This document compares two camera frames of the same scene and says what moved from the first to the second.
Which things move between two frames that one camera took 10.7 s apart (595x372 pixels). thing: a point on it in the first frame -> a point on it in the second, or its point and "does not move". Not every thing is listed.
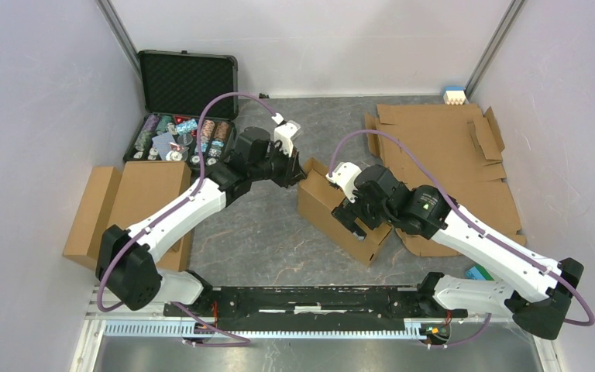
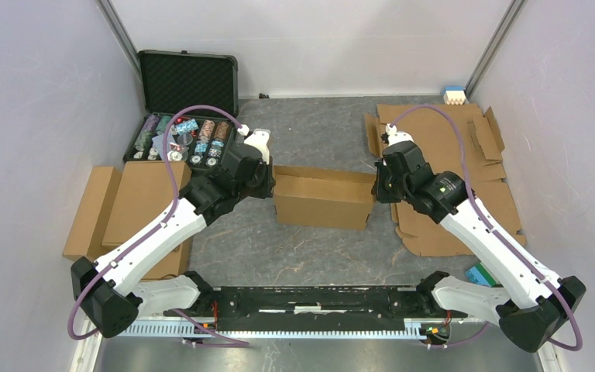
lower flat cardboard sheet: (461, 145) does not move
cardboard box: (92, 218) does not move
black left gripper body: (277, 166) -> (261, 186)
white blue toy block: (454, 95) does not move
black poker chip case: (176, 86) does not move
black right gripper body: (372, 215) -> (386, 189)
